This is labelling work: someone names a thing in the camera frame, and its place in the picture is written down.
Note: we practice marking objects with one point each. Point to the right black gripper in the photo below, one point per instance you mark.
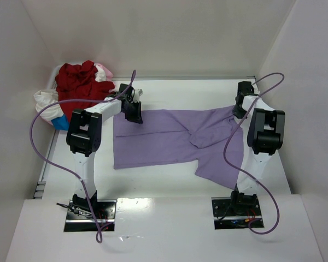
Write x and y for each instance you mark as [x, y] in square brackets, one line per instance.
[238, 111]

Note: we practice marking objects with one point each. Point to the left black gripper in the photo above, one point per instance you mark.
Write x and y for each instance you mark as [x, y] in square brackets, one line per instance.
[134, 111]

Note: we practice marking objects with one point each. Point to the purple t-shirt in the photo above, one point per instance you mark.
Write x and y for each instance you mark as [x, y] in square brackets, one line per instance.
[180, 136]

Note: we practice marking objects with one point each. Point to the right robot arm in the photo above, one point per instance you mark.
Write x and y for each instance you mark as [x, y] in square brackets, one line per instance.
[265, 136]

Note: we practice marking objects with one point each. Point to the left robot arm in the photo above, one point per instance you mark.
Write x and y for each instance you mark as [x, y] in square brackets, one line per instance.
[84, 139]

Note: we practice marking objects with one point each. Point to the pink t-shirt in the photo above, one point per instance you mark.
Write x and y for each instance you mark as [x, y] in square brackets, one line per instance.
[102, 74]

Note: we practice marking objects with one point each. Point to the red t-shirt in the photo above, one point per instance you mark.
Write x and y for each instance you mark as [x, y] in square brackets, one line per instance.
[78, 82]

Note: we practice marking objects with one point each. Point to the blue t-shirt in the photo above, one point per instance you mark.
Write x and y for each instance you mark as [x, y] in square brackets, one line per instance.
[60, 123]

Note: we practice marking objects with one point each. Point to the white laundry basket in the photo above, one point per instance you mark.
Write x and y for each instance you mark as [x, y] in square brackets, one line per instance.
[51, 85]

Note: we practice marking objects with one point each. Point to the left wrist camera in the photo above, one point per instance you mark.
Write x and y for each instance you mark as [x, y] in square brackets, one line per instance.
[136, 94]

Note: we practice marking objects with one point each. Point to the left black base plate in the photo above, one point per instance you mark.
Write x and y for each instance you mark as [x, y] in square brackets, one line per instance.
[79, 220]

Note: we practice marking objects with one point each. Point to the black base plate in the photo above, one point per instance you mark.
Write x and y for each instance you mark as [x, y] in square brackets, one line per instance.
[228, 215]
[79, 220]

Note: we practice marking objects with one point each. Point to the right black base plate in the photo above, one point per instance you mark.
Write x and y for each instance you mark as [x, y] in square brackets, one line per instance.
[228, 215]

